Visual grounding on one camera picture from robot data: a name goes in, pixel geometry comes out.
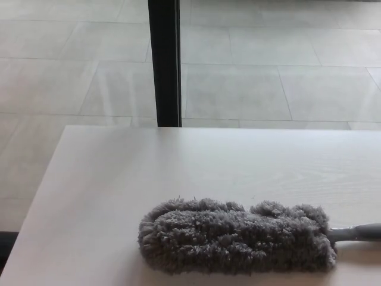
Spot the grey microfibre duster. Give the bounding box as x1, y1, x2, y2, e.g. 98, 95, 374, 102
137, 195, 381, 275

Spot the black vertical window frame post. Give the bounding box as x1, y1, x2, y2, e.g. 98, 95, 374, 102
148, 0, 183, 128

